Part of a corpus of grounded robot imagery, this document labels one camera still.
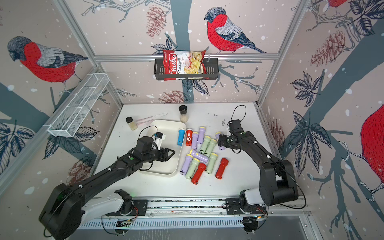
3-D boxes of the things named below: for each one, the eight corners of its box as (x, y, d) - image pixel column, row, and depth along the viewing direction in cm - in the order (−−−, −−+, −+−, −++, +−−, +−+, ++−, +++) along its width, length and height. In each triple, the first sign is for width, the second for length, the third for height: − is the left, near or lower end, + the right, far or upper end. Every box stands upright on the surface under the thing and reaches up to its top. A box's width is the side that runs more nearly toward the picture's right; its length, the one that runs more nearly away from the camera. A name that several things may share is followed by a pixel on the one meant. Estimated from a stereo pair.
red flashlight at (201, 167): (189, 181, 83) (189, 180, 81) (200, 162, 90) (200, 161, 88) (196, 186, 82) (196, 184, 80) (207, 166, 89) (207, 164, 87)
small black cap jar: (129, 130, 107) (124, 121, 99) (131, 125, 110) (126, 116, 102) (136, 130, 107) (131, 121, 99) (138, 125, 110) (133, 116, 102)
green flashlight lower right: (205, 173, 86) (205, 171, 84) (211, 153, 94) (211, 151, 92) (213, 175, 85) (213, 174, 83) (217, 155, 93) (218, 154, 91)
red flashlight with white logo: (185, 146, 98) (185, 143, 95) (186, 130, 106) (186, 128, 103) (192, 146, 98) (192, 143, 95) (192, 130, 106) (192, 128, 103)
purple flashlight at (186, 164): (179, 174, 87) (178, 172, 84) (186, 155, 94) (186, 153, 91) (185, 176, 86) (185, 174, 83) (193, 157, 93) (192, 155, 90)
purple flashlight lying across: (188, 153, 93) (188, 152, 91) (191, 150, 95) (190, 148, 93) (207, 163, 89) (207, 161, 88) (209, 158, 91) (209, 157, 89)
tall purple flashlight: (195, 147, 96) (195, 145, 94) (199, 128, 106) (199, 126, 104) (202, 148, 96) (202, 146, 94) (205, 129, 106) (205, 127, 104)
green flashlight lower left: (185, 178, 85) (185, 176, 82) (193, 159, 92) (193, 157, 90) (191, 181, 84) (191, 179, 81) (199, 162, 91) (199, 160, 89)
